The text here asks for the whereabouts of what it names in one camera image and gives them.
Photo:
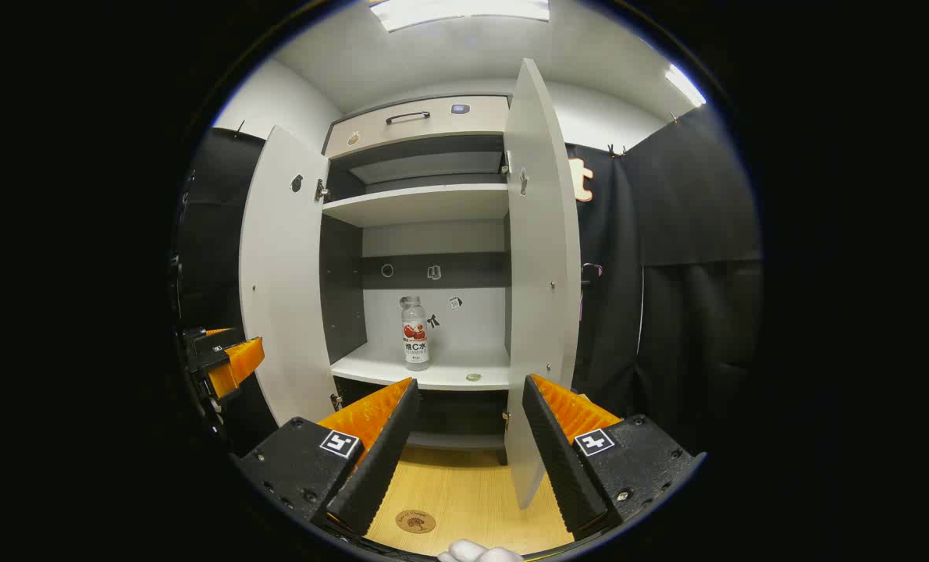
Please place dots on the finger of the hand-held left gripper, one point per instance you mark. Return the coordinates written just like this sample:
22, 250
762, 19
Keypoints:
238, 363
211, 339

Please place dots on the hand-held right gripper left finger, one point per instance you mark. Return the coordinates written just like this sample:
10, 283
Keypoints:
379, 460

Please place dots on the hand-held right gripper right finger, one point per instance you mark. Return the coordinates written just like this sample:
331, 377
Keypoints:
562, 460

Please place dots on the round brown coaster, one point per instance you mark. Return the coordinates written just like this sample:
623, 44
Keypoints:
415, 521

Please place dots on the white cabinet door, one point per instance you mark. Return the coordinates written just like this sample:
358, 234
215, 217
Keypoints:
285, 281
542, 257

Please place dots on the clear bottle with red label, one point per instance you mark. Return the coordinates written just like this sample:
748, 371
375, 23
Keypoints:
415, 336

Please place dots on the white cabinet drawer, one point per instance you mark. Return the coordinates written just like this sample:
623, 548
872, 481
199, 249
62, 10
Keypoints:
433, 129

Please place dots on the black backdrop cloth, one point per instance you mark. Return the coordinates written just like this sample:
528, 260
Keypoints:
691, 312

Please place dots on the ceiling light panel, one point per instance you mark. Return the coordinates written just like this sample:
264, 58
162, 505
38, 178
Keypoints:
464, 12
685, 86

